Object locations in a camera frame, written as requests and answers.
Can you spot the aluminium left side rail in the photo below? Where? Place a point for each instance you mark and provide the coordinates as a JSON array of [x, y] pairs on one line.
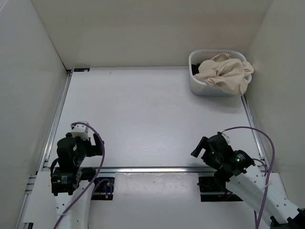
[[48, 145]]

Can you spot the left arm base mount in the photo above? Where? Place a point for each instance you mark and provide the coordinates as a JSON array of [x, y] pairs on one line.
[[103, 189]]

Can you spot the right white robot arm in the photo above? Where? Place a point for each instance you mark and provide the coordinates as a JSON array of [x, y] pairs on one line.
[[239, 174]]

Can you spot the beige trousers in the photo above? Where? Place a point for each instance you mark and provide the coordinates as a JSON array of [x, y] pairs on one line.
[[227, 74]]

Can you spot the black folded garment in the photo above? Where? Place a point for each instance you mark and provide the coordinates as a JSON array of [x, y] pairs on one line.
[[195, 68]]

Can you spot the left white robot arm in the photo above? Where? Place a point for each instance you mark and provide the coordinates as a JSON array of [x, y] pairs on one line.
[[72, 185]]

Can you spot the white plastic basket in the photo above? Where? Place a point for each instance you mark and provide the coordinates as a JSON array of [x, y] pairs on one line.
[[198, 56]]

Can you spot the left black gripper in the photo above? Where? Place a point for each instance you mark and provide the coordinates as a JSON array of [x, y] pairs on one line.
[[97, 149]]

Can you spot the aluminium front rail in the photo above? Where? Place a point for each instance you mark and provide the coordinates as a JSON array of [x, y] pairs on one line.
[[157, 170]]

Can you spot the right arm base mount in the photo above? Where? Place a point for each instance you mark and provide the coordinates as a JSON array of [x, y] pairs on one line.
[[210, 191]]

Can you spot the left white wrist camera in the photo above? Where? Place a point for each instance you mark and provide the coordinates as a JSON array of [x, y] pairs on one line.
[[80, 130]]

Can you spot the blue corner label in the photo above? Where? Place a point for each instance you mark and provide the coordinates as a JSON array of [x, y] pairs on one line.
[[81, 69]]

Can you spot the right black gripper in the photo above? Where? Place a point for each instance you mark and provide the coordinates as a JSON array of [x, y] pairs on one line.
[[202, 144]]

